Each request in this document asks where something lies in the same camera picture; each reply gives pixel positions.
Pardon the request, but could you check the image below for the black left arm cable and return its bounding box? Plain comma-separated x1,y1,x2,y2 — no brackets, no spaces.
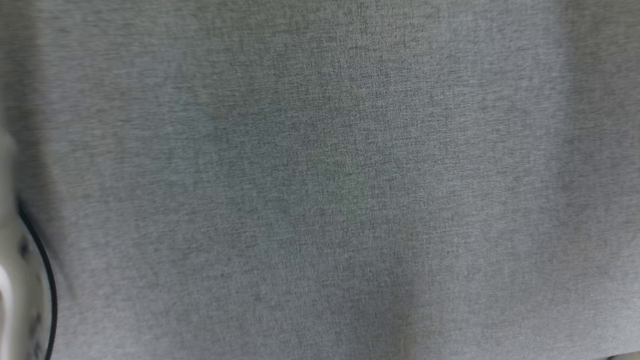
17,200,59,360

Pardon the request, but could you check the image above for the grey fabric sofa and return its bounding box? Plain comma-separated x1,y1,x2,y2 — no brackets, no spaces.
0,0,640,360

